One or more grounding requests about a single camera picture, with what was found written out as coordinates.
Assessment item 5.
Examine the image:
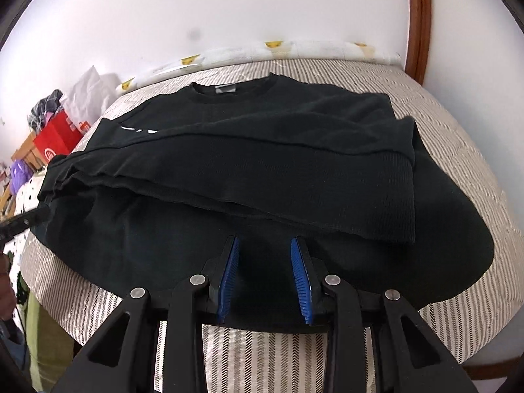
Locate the brown wooden door frame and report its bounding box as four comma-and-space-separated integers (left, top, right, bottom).
405, 0, 431, 86

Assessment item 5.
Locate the wooden chair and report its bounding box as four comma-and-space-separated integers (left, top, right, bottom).
0, 130, 47, 214

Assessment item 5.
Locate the rolled white printed sheet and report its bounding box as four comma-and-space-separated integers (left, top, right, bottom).
118, 39, 402, 91

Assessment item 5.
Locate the plaid cloth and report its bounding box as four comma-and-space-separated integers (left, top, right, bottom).
27, 89, 64, 132

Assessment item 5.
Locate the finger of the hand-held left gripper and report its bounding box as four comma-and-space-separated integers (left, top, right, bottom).
0, 205, 50, 239

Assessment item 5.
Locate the white plastic bag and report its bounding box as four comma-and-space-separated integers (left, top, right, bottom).
61, 65, 120, 132

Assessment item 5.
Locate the green cloth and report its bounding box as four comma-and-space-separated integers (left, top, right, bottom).
22, 289, 84, 393

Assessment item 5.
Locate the black sweatshirt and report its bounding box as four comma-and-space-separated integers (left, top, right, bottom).
36, 72, 496, 332

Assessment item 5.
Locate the brown wooden baseboard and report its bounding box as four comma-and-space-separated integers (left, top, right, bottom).
460, 331, 503, 382

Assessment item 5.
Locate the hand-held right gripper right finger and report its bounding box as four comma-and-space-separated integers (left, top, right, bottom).
290, 235, 477, 393

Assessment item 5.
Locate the red paper shopping bag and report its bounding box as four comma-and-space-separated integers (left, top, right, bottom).
33, 111, 84, 161

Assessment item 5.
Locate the person's left forearm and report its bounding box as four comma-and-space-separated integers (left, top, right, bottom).
0, 250, 16, 322

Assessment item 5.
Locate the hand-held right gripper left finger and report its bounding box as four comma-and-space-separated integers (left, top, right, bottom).
51, 235, 242, 393

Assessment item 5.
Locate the striped mat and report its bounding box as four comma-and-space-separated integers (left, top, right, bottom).
22, 58, 518, 393

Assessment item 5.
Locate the purple cloth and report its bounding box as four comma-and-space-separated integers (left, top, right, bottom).
10, 159, 30, 194

